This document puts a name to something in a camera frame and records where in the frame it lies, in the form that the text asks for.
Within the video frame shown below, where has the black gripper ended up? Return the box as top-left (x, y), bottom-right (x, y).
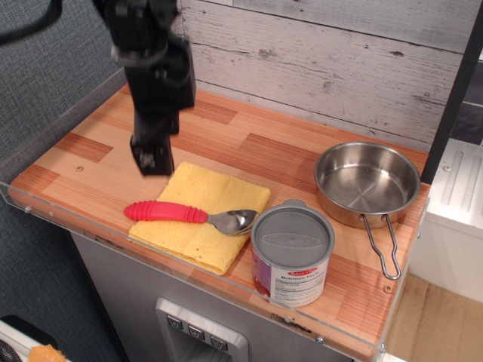
top-left (109, 35), bottom-right (197, 177)

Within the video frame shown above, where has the red handled metal spoon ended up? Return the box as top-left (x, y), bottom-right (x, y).
top-left (124, 201), bottom-right (259, 236)

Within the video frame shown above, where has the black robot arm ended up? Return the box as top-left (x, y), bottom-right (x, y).
top-left (95, 1), bottom-right (196, 176)

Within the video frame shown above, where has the yellow folded cloth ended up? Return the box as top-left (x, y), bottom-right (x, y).
top-left (128, 162), bottom-right (271, 275)

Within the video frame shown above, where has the grey toy fridge cabinet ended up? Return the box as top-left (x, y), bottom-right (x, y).
top-left (72, 233), bottom-right (351, 361)

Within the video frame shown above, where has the clear acrylic table guard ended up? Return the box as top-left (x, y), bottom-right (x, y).
top-left (0, 56), bottom-right (431, 359)

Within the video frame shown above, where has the toy tin can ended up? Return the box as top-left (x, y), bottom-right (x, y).
top-left (251, 200), bottom-right (335, 308)

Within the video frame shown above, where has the silver dispenser button panel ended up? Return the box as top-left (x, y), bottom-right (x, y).
top-left (155, 298), bottom-right (249, 361)

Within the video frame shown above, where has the white toy appliance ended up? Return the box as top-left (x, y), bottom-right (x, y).
top-left (409, 140), bottom-right (482, 302)

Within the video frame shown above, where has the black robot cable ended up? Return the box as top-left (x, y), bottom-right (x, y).
top-left (0, 0), bottom-right (63, 46)

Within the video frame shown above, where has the steel pan with wire handle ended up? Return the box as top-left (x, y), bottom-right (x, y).
top-left (313, 141), bottom-right (421, 281)

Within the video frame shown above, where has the black right frame post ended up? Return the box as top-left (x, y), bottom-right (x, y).
top-left (421, 2), bottom-right (482, 184)

